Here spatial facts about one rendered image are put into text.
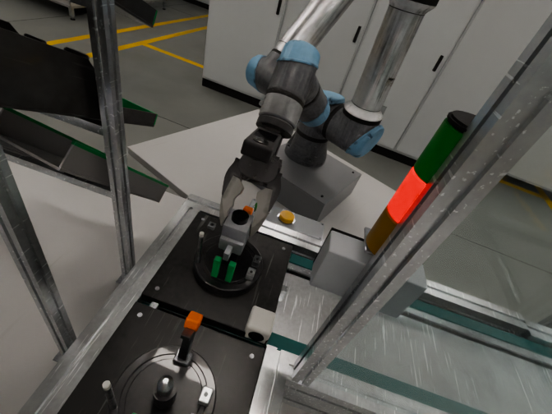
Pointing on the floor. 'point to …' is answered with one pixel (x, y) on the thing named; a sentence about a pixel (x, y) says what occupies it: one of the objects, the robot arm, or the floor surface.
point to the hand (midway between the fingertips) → (237, 224)
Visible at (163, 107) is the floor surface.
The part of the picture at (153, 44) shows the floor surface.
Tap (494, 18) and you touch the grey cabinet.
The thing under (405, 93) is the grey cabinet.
